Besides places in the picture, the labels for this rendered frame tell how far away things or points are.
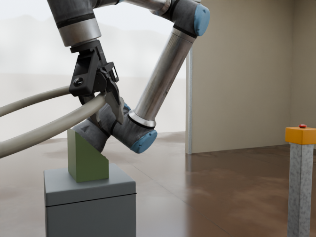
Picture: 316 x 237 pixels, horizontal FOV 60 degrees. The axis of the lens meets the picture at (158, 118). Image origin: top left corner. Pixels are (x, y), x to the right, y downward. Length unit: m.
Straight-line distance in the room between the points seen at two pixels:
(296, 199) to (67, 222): 1.17
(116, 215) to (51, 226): 0.28
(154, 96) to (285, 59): 6.80
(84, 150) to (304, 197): 1.18
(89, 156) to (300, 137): 1.07
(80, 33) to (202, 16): 0.66
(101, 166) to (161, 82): 0.50
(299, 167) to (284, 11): 6.67
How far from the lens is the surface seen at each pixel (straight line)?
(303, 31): 8.02
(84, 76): 0.62
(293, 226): 1.77
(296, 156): 1.66
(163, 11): 1.23
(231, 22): 6.86
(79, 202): 1.30
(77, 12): 0.65
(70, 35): 0.65
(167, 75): 1.23
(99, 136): 1.37
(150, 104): 1.26
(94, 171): 1.37
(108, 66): 0.69
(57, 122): 0.59
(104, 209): 1.33
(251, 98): 7.07
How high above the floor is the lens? 1.25
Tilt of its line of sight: 4 degrees down
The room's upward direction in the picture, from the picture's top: straight up
